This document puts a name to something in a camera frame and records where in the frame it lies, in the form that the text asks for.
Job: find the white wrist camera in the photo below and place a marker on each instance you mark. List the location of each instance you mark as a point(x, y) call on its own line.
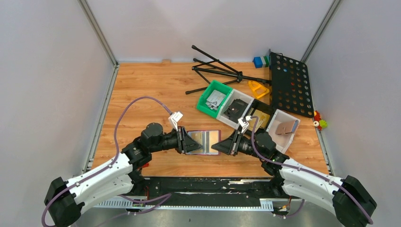
point(174, 118)
point(244, 123)

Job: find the gold credit card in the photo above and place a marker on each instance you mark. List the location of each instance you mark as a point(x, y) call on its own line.
point(198, 137)

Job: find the green plastic bin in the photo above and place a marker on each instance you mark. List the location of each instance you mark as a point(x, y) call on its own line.
point(214, 85)

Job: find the black perforated metal panel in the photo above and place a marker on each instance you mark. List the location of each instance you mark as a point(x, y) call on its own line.
point(291, 89)

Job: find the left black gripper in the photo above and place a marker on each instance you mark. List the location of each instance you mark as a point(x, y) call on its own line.
point(185, 143)

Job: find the black folding tripod stand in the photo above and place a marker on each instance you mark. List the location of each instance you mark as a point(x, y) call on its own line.
point(217, 67)

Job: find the colourful small toy pile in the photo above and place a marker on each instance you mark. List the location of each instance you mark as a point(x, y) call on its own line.
point(319, 123)

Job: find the white bin at end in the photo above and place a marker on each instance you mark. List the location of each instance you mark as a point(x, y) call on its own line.
point(282, 141)

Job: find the red leather card holder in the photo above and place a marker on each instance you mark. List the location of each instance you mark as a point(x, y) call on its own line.
point(205, 139)

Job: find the black parts in bin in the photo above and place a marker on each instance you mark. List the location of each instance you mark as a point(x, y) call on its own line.
point(236, 109)

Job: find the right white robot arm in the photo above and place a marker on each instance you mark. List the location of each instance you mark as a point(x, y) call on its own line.
point(346, 198)

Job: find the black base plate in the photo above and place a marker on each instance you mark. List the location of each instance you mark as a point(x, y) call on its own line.
point(211, 191)

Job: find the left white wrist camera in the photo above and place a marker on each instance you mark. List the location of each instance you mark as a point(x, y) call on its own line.
point(174, 118)

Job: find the grey metal parts in bin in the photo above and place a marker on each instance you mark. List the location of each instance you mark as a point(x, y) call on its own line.
point(215, 99)

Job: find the blue toy block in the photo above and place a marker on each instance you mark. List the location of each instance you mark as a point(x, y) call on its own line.
point(259, 62)

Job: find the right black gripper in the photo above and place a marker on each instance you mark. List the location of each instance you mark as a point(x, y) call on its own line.
point(233, 141)

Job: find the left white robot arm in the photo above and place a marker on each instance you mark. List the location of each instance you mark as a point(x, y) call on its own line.
point(66, 201)

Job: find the brown leather card pouch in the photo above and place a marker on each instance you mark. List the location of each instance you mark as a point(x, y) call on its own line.
point(286, 128)

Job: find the yellow plastic triangle piece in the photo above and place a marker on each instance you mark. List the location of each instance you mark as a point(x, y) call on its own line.
point(258, 90)

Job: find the green toy block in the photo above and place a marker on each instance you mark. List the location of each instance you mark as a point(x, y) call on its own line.
point(267, 60)

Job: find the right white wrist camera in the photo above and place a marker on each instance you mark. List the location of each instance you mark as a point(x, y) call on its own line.
point(244, 123)

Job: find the black plastic bin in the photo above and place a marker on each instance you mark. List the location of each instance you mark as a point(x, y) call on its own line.
point(263, 111)

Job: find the white bin with black parts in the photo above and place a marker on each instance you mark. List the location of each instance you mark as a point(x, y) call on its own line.
point(235, 94)

